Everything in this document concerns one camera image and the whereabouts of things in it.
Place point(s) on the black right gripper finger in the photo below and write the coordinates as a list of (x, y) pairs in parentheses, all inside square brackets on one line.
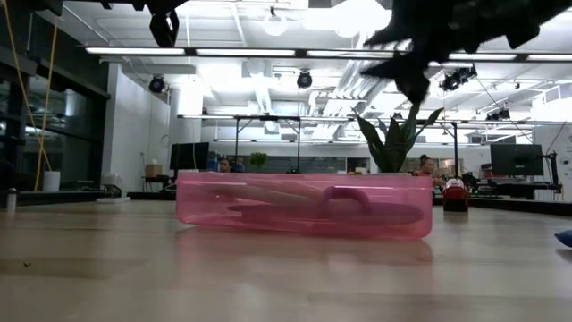
[(411, 73), (400, 33)]

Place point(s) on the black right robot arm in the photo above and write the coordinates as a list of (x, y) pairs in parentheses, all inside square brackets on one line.
[(558, 4)]

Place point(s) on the cardboard box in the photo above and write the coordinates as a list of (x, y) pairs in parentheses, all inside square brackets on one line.
[(153, 170)]

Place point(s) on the pink translucent supply box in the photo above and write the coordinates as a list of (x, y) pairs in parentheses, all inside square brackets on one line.
[(201, 214)]

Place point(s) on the black ceiling spotlight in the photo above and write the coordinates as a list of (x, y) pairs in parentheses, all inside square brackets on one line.
[(304, 79), (458, 77), (156, 84)]

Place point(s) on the snake plant in white pot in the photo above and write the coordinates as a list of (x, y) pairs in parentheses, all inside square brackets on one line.
[(395, 143)]

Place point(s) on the overhead light bar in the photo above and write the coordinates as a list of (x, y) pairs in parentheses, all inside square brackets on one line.
[(246, 52)]

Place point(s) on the person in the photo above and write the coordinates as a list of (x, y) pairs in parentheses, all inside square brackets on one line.
[(224, 166), (428, 167)]

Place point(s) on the round ceiling lamp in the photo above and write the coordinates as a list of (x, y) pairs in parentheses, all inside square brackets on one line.
[(274, 24)]

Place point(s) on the red pencil sharpener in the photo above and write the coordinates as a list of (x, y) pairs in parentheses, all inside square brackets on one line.
[(456, 197)]

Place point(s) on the black computer monitor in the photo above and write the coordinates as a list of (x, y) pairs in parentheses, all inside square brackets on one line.
[(189, 155), (516, 158)]

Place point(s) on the small green plant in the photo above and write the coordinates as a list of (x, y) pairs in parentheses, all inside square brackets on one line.
[(258, 158)]

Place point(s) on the white bin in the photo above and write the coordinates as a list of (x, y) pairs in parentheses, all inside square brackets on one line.
[(51, 181)]

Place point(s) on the blue pen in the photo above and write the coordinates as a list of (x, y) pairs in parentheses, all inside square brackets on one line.
[(565, 238)]

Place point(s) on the white cup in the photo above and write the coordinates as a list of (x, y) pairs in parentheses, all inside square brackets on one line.
[(11, 201)]

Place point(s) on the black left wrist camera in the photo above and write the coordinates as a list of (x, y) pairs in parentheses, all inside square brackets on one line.
[(163, 29)]

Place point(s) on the black metal frame stand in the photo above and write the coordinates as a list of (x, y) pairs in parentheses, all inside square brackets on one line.
[(268, 118)]

